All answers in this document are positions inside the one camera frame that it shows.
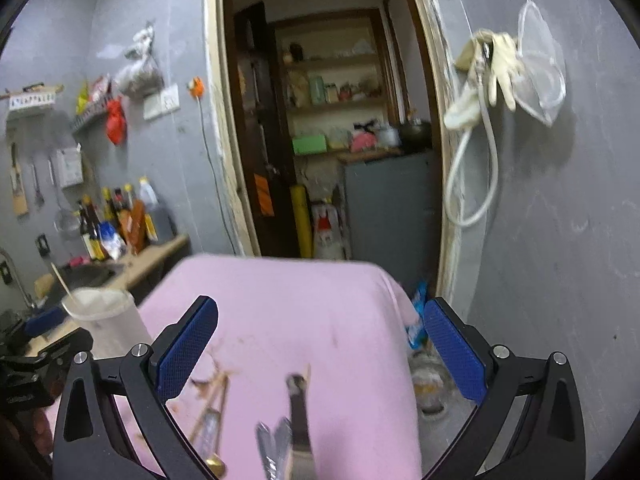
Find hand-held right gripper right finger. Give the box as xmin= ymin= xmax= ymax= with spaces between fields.
xmin=422 ymin=296 xmax=587 ymax=480

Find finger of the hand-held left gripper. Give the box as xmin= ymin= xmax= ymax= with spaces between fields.
xmin=0 ymin=306 xmax=68 ymax=358
xmin=35 ymin=328 xmax=94 ymax=367

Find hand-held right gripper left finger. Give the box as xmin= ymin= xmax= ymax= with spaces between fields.
xmin=51 ymin=295 xmax=221 ymax=480

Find white utensil holder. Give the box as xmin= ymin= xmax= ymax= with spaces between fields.
xmin=61 ymin=287 xmax=151 ymax=361

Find plain silver spoon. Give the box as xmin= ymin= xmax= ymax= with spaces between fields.
xmin=286 ymin=374 xmax=318 ymax=480

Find glass jar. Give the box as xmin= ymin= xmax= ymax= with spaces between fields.
xmin=412 ymin=354 xmax=450 ymax=415

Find wooden chopstick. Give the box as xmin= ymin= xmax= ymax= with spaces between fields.
xmin=50 ymin=262 xmax=77 ymax=306

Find metal faucet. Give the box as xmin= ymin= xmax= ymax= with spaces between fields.
xmin=0 ymin=247 xmax=37 ymax=312

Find blue snack packet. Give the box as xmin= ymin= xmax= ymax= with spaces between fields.
xmin=404 ymin=281 xmax=431 ymax=351

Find black sink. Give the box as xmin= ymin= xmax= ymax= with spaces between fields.
xmin=44 ymin=264 xmax=120 ymax=307

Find gold spoon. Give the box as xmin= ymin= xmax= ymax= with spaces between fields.
xmin=192 ymin=372 xmax=231 ymax=478

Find row of sauce bottles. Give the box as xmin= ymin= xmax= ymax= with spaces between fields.
xmin=75 ymin=183 xmax=151 ymax=263

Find pink floral cloth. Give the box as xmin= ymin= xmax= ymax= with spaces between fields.
xmin=45 ymin=254 xmax=423 ymax=480

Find ornate silver spoon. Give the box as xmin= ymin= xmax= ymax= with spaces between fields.
xmin=256 ymin=422 xmax=277 ymax=480

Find hanging metal tool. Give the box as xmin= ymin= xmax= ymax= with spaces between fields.
xmin=30 ymin=159 xmax=46 ymax=209

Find hanging wooden spatula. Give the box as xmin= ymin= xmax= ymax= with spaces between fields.
xmin=8 ymin=142 xmax=30 ymax=217

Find large oil bottle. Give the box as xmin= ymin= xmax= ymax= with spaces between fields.
xmin=137 ymin=176 xmax=174 ymax=244

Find grey cabinet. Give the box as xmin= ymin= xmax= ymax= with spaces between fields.
xmin=342 ymin=151 xmax=443 ymax=286

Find yellow roll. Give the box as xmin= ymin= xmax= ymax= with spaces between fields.
xmin=290 ymin=185 xmax=314 ymax=260

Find white and red sack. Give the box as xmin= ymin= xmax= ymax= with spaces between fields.
xmin=311 ymin=200 xmax=349 ymax=261

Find red bag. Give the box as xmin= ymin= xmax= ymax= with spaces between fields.
xmin=105 ymin=99 xmax=127 ymax=146

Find black pot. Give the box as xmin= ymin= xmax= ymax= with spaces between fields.
xmin=398 ymin=117 xmax=433 ymax=153

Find metal pot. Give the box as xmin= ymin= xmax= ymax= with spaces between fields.
xmin=375 ymin=125 xmax=401 ymax=149

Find dark wooden door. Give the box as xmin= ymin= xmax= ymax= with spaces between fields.
xmin=232 ymin=1 xmax=297 ymax=257

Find green box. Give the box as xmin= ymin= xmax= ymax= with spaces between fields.
xmin=291 ymin=135 xmax=328 ymax=156

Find hanging filled plastic bag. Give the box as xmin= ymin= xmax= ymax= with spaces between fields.
xmin=113 ymin=21 xmax=164 ymax=99

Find wooden shelf unit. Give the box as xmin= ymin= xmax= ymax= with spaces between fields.
xmin=270 ymin=9 xmax=402 ymax=157

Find clear plastic bag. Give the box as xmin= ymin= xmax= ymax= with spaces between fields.
xmin=515 ymin=0 xmax=567 ymax=127

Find cream rubber gloves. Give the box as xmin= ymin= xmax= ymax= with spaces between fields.
xmin=444 ymin=30 xmax=522 ymax=131

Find white wall box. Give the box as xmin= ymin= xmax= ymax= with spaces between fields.
xmin=52 ymin=144 xmax=84 ymax=189

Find thin dark cable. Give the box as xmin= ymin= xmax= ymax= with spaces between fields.
xmin=199 ymin=97 xmax=239 ymax=256

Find white hose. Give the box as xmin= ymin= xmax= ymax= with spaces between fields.
xmin=444 ymin=52 xmax=501 ymax=227

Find metal wall rack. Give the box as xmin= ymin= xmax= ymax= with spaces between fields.
xmin=70 ymin=105 xmax=118 ymax=134

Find wall knife rack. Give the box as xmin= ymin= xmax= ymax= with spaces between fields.
xmin=4 ymin=83 xmax=65 ymax=119

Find white wall socket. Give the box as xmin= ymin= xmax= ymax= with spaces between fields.
xmin=143 ymin=84 xmax=180 ymax=121

